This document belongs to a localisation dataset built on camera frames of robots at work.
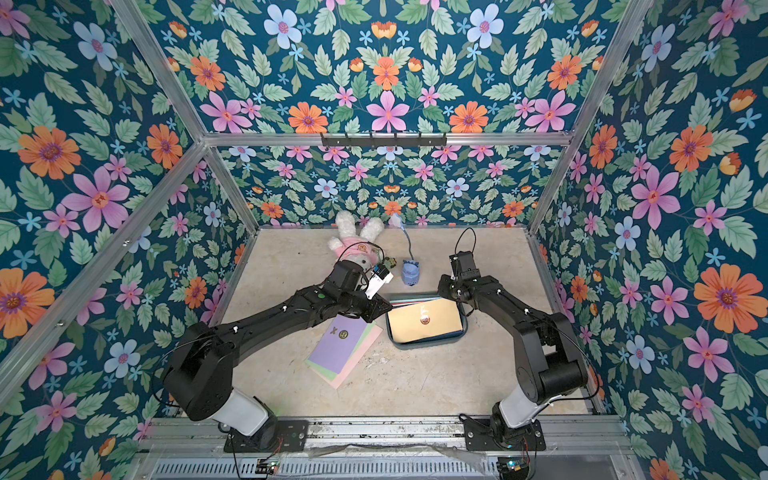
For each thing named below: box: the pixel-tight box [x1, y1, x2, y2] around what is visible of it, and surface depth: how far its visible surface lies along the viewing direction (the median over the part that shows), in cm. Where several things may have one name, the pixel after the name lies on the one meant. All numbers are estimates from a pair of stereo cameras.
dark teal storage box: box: [386, 311, 468, 350], surface depth 90 cm
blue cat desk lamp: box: [389, 213, 421, 287], surface depth 100 cm
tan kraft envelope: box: [388, 298, 463, 343], surface depth 91 cm
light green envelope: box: [305, 322, 377, 381], surface depth 88 cm
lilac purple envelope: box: [309, 314, 368, 374], surface depth 91 cm
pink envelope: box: [312, 324, 383, 390], surface depth 88 cm
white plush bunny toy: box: [328, 210, 385, 270], surface depth 110 cm
